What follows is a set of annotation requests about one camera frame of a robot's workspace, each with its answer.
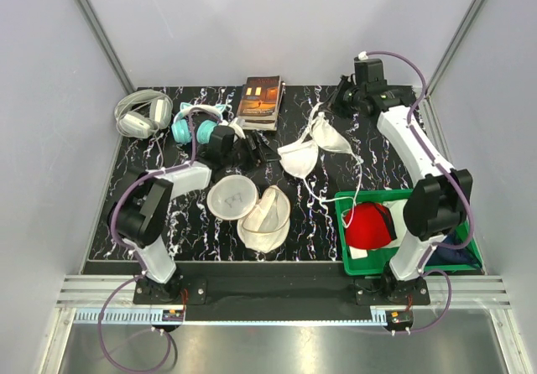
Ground white garment in bin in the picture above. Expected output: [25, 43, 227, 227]
[346, 200, 408, 259]

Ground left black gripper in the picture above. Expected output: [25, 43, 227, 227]
[222, 130, 280, 174]

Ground navy blue garment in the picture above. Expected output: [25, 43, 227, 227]
[429, 246, 482, 269]

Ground white grey headphones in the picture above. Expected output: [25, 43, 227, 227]
[113, 89, 173, 139]

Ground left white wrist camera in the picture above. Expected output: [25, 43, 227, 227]
[227, 119, 246, 139]

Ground white bra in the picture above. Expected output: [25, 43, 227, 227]
[276, 101, 366, 228]

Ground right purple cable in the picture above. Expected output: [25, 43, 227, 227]
[364, 49, 477, 335]

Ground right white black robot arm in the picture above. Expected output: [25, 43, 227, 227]
[328, 50, 475, 304]

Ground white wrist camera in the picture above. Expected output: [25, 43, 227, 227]
[227, 119, 246, 139]
[357, 51, 370, 61]

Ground teal cat-ear headphones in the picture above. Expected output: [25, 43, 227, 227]
[171, 102, 227, 144]

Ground red garment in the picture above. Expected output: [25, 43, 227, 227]
[343, 202, 397, 251]

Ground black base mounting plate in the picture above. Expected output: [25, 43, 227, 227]
[133, 268, 430, 324]

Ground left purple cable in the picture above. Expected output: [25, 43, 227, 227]
[96, 107, 223, 373]

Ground white mesh laundry bag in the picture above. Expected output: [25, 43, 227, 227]
[206, 174, 291, 253]

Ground purple cable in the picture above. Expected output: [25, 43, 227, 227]
[96, 107, 223, 373]
[364, 49, 477, 335]

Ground green plastic bin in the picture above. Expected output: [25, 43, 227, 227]
[335, 189, 482, 277]

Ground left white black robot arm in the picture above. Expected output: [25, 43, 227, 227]
[107, 126, 280, 304]

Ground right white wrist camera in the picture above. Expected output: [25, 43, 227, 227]
[357, 51, 370, 61]

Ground dark cover book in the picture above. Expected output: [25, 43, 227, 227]
[234, 75, 282, 125]

